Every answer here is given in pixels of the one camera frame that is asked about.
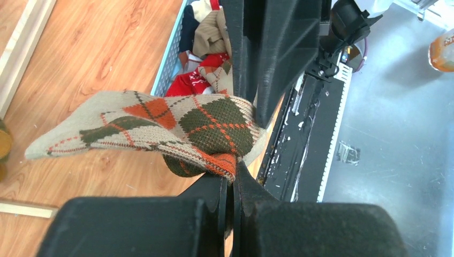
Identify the light blue plastic basket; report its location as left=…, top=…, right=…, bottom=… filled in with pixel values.
left=150, top=0, right=193, bottom=96

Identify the orange packaged bottle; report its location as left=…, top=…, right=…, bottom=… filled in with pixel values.
left=428, top=29, right=453, bottom=72

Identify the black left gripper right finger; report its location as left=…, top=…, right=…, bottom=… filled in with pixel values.
left=232, top=162, right=408, bottom=256

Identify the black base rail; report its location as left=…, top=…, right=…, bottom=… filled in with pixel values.
left=257, top=63, right=352, bottom=202

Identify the red snowflake sock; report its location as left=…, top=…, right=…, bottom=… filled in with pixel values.
left=165, top=52, right=230, bottom=97

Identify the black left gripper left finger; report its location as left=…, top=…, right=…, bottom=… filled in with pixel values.
left=37, top=173, right=227, bottom=256

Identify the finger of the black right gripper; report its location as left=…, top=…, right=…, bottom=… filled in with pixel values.
left=221, top=0, right=323, bottom=128

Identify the navy blue sock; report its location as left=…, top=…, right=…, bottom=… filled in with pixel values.
left=179, top=5, right=200, bottom=52

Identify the wooden drying rack frame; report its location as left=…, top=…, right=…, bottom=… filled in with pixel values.
left=1, top=1, right=58, bottom=218

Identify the argyle brown sock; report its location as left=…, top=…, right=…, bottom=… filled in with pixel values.
left=198, top=60, right=233, bottom=95
left=25, top=90, right=267, bottom=181

